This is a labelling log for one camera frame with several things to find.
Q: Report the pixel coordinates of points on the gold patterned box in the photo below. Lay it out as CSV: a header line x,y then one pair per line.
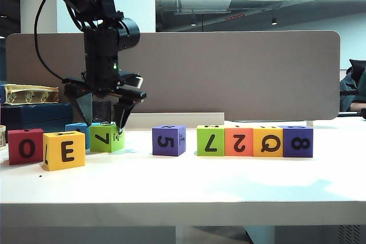
x,y
31,95

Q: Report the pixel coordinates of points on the black mug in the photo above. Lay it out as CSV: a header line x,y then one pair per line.
x,y
101,112

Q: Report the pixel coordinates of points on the dark blue box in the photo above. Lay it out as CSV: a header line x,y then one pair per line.
x,y
37,115

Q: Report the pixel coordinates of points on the purple foam block number eight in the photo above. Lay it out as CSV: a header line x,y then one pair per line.
x,y
298,143

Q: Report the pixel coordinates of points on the seated person in dark clothes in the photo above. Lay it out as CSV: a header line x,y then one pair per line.
x,y
347,89

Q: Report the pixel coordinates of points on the green seven block animal print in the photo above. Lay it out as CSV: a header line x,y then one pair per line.
x,y
104,139

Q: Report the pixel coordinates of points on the red foam block letter O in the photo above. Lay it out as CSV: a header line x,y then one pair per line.
x,y
26,147

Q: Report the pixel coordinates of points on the black round object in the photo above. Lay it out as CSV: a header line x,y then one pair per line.
x,y
364,114

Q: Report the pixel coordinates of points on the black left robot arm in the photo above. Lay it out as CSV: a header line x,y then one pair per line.
x,y
100,41

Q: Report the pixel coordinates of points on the green foam block number seven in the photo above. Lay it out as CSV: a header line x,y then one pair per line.
x,y
210,142

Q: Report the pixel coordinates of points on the yellow foam block letter E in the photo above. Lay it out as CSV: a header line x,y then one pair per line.
x,y
66,152

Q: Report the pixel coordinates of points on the red ceiling sign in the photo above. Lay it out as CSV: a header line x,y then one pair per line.
x,y
234,17

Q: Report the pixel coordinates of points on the blue foam block letter A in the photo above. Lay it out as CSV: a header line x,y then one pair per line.
x,y
77,127

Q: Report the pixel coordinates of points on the purple foam block number five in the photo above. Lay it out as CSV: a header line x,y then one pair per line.
x,y
167,141

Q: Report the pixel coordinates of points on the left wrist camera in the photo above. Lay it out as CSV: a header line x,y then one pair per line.
x,y
134,81

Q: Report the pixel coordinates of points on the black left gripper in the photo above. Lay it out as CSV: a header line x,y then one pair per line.
x,y
101,75

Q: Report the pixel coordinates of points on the black chair headrest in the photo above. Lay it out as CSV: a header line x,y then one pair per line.
x,y
358,68

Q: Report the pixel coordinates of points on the blue packet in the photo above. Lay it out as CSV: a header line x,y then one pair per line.
x,y
2,95

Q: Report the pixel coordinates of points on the yellow foam block letter Q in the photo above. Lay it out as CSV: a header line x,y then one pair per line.
x,y
268,143

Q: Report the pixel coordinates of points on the white table leg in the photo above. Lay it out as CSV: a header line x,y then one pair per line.
x,y
263,235

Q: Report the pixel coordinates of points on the small beige drum container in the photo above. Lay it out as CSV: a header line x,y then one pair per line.
x,y
2,139

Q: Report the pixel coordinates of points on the orange foam block number two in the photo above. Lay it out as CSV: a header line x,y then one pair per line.
x,y
238,142

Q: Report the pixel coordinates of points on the brown fabric desk divider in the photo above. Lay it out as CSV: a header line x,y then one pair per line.
x,y
228,75

